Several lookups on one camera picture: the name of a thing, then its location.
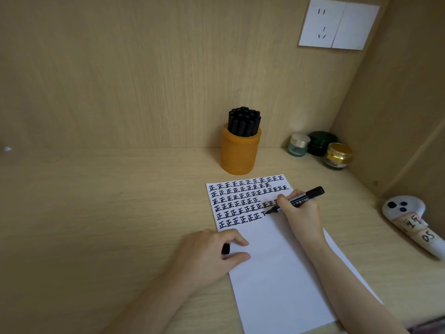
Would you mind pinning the person's left hand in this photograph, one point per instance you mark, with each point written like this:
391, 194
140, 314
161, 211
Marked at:
201, 257

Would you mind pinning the person's right hand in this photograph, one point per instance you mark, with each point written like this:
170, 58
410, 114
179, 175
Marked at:
306, 219

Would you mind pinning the person's left thumb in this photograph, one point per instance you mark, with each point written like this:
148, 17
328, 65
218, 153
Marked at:
240, 259

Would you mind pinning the person's right thumb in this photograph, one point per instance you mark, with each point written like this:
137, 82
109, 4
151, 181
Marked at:
283, 211

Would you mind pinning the black marker cap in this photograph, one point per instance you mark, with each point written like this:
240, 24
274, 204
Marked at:
225, 249

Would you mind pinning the black marker pen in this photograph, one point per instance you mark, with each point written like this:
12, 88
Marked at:
313, 193

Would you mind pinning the person's left forearm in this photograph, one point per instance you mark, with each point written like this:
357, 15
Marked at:
153, 306

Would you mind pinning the person's right forearm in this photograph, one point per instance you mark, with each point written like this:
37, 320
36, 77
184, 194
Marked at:
351, 292

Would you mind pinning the white paper sheet with marks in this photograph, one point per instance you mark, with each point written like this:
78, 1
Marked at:
278, 274

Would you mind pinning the clear glass jar silver lid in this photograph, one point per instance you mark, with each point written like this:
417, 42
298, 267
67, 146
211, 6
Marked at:
298, 145

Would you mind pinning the orange pen holder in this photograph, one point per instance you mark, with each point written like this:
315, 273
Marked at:
240, 154

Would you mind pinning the glass jar gold lid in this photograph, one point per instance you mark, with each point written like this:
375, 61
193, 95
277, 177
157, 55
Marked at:
338, 155

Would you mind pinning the dark green jar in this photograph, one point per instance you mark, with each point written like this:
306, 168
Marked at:
321, 140

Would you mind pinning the bundle of black markers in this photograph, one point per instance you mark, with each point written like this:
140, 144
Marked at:
244, 121

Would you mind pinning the white controller with paper label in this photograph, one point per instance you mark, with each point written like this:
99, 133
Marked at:
405, 212

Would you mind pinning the white wall socket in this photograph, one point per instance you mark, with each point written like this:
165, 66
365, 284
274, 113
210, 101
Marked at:
320, 22

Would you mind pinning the white blank wall plate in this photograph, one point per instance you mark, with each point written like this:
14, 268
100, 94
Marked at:
358, 27

